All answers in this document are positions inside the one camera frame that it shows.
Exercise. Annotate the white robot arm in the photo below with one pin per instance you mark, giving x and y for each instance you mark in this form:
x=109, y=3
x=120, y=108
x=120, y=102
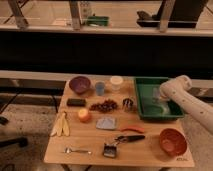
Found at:
x=176, y=89

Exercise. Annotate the dark rectangular sponge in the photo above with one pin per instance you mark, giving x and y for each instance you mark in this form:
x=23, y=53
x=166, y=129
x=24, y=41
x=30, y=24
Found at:
x=76, y=102

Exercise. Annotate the green plastic tray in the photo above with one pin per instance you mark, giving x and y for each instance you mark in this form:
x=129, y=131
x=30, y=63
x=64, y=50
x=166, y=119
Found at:
x=149, y=106

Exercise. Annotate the blue plastic cup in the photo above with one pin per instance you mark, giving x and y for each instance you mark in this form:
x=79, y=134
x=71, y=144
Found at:
x=100, y=88

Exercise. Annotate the white lidded container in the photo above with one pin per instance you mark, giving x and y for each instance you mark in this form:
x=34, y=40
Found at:
x=116, y=82

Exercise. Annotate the bunch of red grapes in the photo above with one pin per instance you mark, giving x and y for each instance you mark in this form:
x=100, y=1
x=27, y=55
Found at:
x=106, y=106

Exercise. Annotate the small metal cup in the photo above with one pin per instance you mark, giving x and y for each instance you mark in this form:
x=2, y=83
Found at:
x=127, y=104

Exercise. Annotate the purple bowl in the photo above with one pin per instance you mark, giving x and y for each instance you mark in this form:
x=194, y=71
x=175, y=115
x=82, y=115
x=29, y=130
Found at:
x=80, y=84

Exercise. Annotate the toy apple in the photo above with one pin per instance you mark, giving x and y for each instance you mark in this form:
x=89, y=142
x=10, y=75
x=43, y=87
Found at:
x=84, y=115

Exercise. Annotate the wooden table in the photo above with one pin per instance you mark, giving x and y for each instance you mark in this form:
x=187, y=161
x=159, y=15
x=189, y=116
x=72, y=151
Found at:
x=85, y=136

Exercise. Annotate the toy banana bunch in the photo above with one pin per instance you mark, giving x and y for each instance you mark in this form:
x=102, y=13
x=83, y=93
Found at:
x=61, y=126

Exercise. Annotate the green box on shelf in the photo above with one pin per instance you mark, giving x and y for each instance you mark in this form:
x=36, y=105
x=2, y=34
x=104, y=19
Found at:
x=97, y=20

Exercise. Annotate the orange bowl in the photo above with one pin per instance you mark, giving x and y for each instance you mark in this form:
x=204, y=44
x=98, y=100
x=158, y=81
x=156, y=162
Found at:
x=172, y=142

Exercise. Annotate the spatula with orange handle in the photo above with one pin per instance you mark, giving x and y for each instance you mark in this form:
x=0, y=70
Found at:
x=109, y=123

